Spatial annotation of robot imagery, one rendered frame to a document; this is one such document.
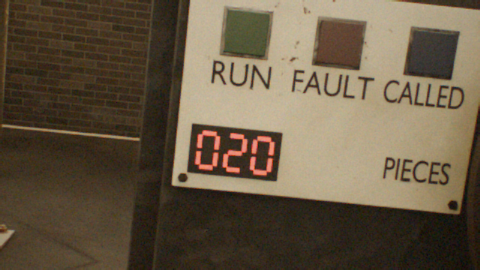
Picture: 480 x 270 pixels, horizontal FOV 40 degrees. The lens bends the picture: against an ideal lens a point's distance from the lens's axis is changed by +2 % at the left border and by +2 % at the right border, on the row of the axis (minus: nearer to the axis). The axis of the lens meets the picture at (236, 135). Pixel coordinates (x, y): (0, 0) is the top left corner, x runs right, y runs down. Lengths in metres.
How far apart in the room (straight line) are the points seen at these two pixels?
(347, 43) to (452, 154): 0.14
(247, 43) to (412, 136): 0.17
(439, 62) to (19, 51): 6.28
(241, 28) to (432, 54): 0.16
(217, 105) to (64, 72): 6.12
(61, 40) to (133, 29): 0.70
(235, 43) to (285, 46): 0.04
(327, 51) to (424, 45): 0.08
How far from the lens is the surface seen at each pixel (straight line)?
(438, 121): 0.60
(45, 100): 6.74
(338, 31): 0.57
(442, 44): 0.59
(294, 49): 0.57
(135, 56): 6.56
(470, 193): 0.56
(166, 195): 0.60
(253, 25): 0.56
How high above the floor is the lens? 1.20
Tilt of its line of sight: 9 degrees down
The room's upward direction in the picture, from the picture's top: 7 degrees clockwise
